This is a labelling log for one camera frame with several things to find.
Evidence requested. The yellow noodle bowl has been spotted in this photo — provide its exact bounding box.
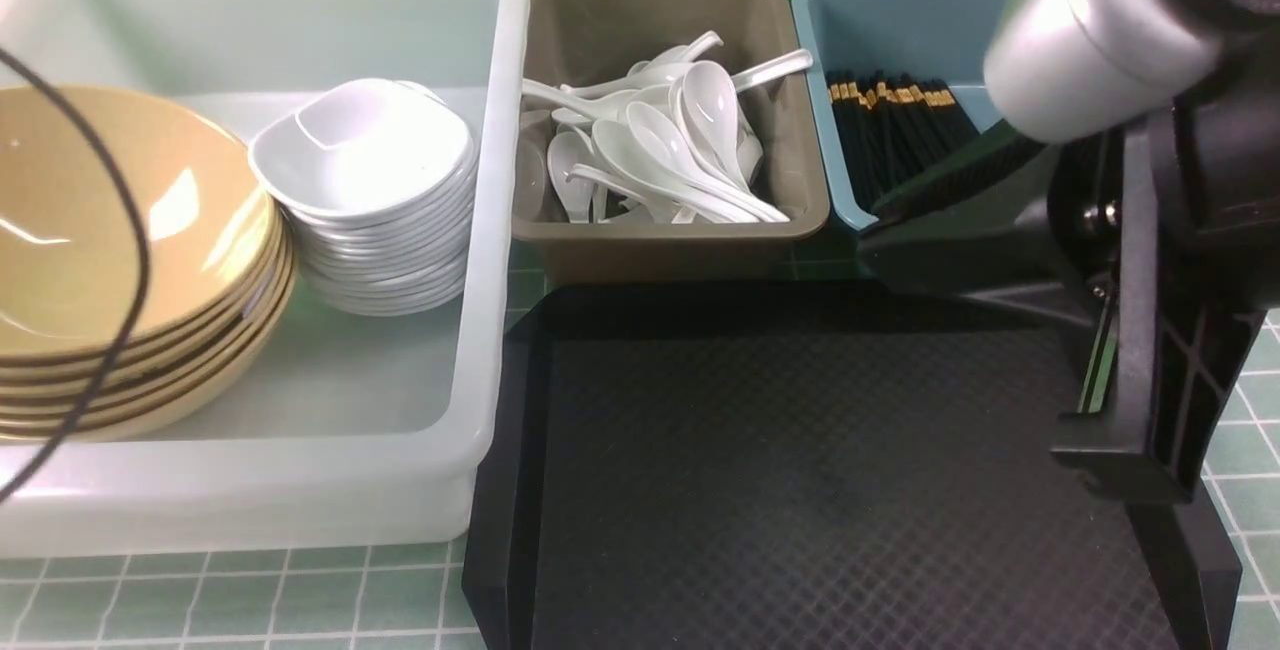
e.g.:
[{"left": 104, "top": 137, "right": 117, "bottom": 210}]
[{"left": 1, "top": 84, "right": 274, "bottom": 311}]

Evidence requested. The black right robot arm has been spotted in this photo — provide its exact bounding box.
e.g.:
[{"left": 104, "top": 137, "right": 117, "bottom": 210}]
[{"left": 858, "top": 0, "right": 1279, "bottom": 505}]

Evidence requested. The pile of white spoons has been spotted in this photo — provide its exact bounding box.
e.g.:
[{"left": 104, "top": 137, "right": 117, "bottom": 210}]
[{"left": 521, "top": 31, "right": 814, "bottom": 223}]

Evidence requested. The black plastic serving tray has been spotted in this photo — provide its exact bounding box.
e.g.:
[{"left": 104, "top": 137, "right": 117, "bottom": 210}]
[{"left": 461, "top": 281, "right": 1242, "bottom": 649}]

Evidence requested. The brown plastic spoon bin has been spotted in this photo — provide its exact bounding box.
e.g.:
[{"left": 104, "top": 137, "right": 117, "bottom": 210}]
[{"left": 512, "top": 0, "right": 831, "bottom": 287}]

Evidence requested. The stack of white dishes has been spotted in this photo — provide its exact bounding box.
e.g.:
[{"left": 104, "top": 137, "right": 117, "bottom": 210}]
[{"left": 250, "top": 79, "right": 480, "bottom": 317}]

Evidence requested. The bundle of black chopsticks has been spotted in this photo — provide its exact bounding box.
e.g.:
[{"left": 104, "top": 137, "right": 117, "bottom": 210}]
[{"left": 824, "top": 70, "right": 980, "bottom": 212}]

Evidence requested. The white translucent plastic bin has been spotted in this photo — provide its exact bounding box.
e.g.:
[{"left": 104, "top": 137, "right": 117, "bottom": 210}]
[{"left": 3, "top": 0, "right": 530, "bottom": 558}]

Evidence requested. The blue plastic chopstick bin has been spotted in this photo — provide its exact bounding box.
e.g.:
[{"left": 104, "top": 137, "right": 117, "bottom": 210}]
[{"left": 792, "top": 0, "right": 1041, "bottom": 235}]

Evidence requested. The stack of yellow bowls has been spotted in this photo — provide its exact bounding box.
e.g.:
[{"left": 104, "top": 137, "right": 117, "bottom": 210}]
[{"left": 3, "top": 211, "right": 294, "bottom": 445}]

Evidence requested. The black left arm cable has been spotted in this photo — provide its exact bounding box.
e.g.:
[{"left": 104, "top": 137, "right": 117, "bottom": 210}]
[{"left": 0, "top": 49, "right": 151, "bottom": 505}]

